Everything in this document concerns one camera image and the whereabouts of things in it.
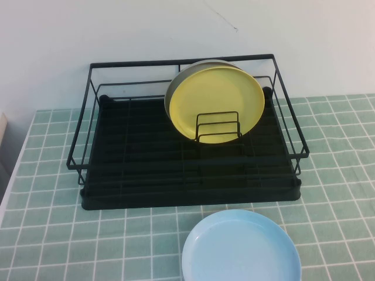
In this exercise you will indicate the grey round plate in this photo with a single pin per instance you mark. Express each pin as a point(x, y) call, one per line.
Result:
point(202, 63)

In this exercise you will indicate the black dish drying rack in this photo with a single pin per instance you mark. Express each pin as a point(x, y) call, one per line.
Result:
point(140, 199)

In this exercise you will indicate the light blue round plate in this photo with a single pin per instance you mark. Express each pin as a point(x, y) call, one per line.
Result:
point(240, 248)

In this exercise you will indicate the yellow round plate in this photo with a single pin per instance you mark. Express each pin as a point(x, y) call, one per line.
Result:
point(216, 96)

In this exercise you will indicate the green white checked tablecloth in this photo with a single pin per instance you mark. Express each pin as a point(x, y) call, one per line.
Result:
point(337, 175)

